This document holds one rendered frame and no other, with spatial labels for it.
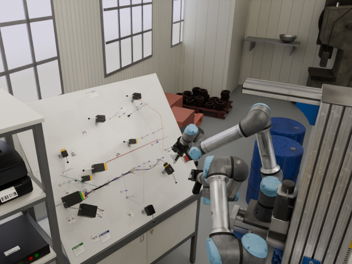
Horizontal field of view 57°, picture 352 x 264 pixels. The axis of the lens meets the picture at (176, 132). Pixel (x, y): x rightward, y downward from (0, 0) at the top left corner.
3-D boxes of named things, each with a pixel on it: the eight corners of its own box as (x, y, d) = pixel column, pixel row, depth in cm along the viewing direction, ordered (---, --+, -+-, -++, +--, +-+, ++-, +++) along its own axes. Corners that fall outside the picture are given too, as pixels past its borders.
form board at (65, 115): (71, 267, 191) (72, 268, 189) (4, 108, 193) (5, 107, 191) (203, 187, 266) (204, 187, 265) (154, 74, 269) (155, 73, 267)
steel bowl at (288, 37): (296, 41, 691) (297, 35, 685) (295, 44, 661) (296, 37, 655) (279, 39, 703) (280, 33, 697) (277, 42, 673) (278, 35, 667)
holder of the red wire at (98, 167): (77, 168, 207) (84, 165, 199) (97, 165, 215) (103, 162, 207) (78, 176, 206) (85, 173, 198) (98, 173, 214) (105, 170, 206)
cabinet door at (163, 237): (195, 231, 285) (198, 195, 267) (147, 266, 249) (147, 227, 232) (193, 230, 286) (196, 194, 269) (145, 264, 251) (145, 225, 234)
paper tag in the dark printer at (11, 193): (18, 195, 146) (17, 190, 145) (1, 202, 142) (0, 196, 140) (13, 191, 149) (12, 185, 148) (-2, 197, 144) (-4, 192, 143)
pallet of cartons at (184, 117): (164, 112, 622) (165, 91, 602) (205, 121, 594) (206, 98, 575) (133, 138, 523) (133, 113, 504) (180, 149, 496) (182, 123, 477)
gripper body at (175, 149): (177, 144, 225) (182, 133, 216) (186, 152, 224) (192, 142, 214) (170, 150, 220) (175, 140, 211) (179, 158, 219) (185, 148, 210)
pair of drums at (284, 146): (309, 179, 436) (323, 125, 400) (281, 224, 356) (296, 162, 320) (262, 163, 469) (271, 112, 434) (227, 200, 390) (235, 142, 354)
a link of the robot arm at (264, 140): (262, 195, 197) (243, 111, 179) (265, 182, 209) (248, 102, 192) (283, 194, 191) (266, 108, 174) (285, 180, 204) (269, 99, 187)
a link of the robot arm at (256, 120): (269, 132, 167) (194, 165, 192) (272, 124, 176) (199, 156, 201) (258, 113, 165) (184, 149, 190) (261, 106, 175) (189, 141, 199)
